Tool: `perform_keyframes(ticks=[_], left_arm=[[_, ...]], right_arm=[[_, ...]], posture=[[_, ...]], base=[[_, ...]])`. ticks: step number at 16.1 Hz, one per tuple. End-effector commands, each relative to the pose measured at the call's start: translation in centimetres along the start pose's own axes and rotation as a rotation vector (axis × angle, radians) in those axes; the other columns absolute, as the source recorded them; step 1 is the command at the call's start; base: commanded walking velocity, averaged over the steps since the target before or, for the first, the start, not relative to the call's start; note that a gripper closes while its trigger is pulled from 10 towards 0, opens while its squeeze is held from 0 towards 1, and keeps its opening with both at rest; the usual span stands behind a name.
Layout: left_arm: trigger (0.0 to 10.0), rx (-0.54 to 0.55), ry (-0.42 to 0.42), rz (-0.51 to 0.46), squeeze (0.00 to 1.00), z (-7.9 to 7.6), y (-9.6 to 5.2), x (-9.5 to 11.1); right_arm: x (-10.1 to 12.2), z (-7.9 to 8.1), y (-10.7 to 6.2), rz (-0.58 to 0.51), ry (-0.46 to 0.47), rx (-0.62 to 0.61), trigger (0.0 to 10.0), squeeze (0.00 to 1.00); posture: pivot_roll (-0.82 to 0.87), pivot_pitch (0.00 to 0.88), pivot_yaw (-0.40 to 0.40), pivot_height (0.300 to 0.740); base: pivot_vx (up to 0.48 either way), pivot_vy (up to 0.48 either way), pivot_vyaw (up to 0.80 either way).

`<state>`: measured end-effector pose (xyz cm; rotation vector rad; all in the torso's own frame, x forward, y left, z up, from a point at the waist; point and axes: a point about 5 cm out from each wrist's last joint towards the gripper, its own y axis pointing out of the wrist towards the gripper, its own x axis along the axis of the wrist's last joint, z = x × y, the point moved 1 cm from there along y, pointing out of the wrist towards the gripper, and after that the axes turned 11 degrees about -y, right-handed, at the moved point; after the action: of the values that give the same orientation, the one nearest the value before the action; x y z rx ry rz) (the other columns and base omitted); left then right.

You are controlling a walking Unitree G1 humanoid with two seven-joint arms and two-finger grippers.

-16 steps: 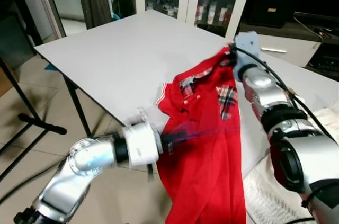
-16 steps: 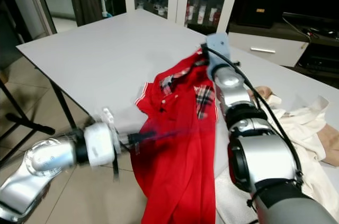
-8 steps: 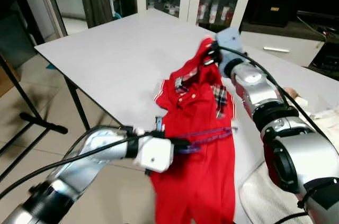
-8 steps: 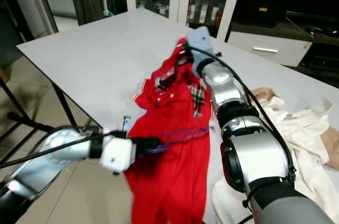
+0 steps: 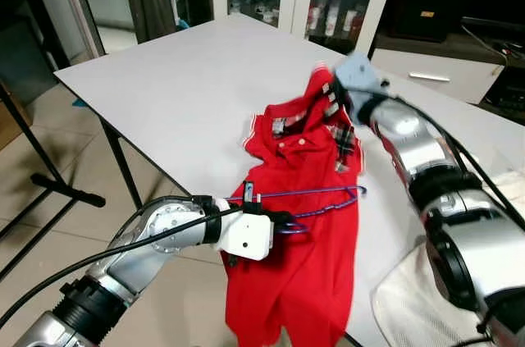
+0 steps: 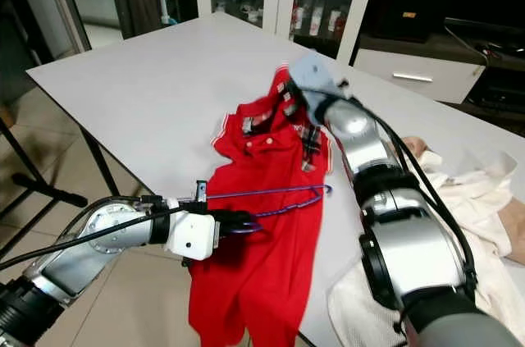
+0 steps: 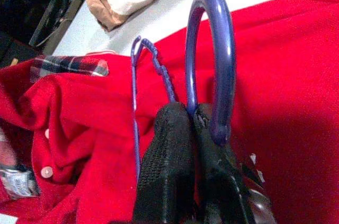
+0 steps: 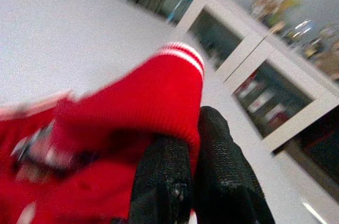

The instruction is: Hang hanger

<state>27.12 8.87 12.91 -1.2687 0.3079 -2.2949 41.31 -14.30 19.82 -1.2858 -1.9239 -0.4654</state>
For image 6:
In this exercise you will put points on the red polo shirt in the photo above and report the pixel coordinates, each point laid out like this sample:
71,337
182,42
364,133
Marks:
254,281

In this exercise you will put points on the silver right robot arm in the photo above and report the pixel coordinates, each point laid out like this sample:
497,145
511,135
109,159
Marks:
353,125

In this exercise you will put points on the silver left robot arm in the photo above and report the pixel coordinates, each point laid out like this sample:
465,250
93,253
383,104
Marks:
115,228

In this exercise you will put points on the white table black legs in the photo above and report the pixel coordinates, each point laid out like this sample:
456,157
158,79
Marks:
156,93

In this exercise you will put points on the white bottle red label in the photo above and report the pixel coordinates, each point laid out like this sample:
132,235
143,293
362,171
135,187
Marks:
298,17
316,17
334,20

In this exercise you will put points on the tv stand white drawers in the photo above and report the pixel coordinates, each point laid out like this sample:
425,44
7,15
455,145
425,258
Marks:
410,76

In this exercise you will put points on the cream shirt beige plaid trim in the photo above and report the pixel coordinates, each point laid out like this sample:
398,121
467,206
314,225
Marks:
476,199

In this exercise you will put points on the glass sliding door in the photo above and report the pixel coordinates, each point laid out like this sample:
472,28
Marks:
70,2

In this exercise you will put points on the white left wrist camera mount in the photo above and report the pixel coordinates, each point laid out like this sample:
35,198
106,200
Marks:
190,236

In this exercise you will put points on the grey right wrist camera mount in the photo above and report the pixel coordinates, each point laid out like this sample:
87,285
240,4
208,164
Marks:
312,75

